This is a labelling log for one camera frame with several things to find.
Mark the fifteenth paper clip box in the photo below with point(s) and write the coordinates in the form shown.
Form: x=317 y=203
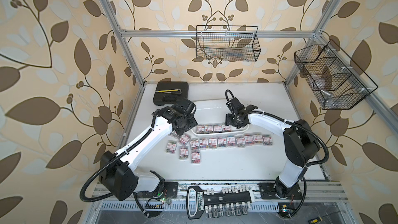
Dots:
x=195 y=157

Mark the right wire basket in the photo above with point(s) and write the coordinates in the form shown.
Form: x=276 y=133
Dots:
x=339 y=81

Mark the wire basket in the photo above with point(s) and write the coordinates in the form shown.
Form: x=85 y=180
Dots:
x=339 y=81
x=227 y=43

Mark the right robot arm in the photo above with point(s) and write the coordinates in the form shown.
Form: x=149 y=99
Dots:
x=303 y=148

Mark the eleventh paper clip box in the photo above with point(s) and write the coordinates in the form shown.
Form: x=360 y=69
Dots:
x=267 y=140

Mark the fourteenth paper clip box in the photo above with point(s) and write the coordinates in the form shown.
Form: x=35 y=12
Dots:
x=183 y=153

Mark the thirteenth paper clip box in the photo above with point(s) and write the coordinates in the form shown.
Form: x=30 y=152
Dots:
x=171 y=147

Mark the black tool case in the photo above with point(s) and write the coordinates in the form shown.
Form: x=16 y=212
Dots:
x=167 y=93

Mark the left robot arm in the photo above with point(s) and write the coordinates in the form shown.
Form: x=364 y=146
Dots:
x=117 y=170

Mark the socket set holder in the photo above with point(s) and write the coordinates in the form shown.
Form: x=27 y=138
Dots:
x=230 y=201

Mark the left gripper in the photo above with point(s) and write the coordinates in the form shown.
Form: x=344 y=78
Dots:
x=193 y=123

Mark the back wire basket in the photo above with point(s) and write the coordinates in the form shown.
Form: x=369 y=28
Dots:
x=227 y=43

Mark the yellow handled screwdriver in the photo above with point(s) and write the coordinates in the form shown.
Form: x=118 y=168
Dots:
x=320 y=218

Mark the yellow handled hex key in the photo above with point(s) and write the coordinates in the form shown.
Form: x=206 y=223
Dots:
x=172 y=91

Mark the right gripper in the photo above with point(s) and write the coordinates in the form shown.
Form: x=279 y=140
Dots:
x=228 y=121

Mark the sixteenth paper clip box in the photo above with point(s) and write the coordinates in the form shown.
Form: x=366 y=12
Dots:
x=226 y=128

